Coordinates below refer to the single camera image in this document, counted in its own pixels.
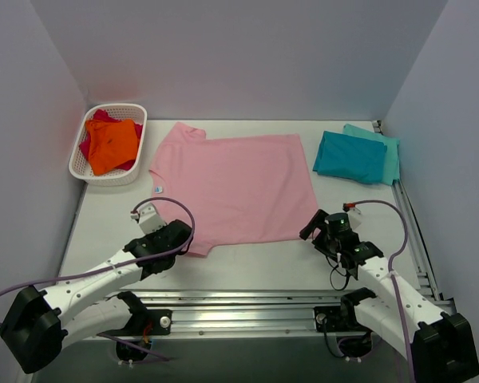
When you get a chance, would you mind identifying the pink t-shirt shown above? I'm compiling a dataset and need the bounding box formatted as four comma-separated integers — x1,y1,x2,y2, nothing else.
148,123,318,257

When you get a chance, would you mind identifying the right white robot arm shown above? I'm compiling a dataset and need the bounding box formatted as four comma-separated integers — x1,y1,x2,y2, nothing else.
299,210,479,382

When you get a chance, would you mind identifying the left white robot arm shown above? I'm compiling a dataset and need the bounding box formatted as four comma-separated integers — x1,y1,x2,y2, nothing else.
0,219,192,374

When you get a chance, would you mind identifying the folded teal t-shirt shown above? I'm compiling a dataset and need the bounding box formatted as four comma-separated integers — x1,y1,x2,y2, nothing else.
312,131,387,184

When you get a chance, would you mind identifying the folded light green t-shirt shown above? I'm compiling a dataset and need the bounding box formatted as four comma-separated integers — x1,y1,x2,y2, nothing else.
342,124,400,186

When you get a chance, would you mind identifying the orange t-shirt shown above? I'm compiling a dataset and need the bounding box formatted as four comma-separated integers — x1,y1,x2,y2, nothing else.
85,119,139,176

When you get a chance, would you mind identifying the white perforated plastic basket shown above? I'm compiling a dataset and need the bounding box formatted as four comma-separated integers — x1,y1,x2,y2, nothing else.
69,103,147,187

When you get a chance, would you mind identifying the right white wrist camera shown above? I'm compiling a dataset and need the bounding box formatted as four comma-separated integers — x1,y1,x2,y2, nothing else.
342,203,363,231

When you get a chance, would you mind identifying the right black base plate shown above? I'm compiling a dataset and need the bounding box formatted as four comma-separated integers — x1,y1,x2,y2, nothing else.
313,306,371,333

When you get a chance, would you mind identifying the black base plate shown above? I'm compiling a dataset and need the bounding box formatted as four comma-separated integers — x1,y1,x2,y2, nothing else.
113,309,172,337
313,306,371,333

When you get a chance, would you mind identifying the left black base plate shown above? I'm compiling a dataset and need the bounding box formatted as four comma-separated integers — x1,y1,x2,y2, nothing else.
113,309,172,337

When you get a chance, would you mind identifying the aluminium rail frame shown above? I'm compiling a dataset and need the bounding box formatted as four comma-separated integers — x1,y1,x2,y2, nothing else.
26,175,472,383

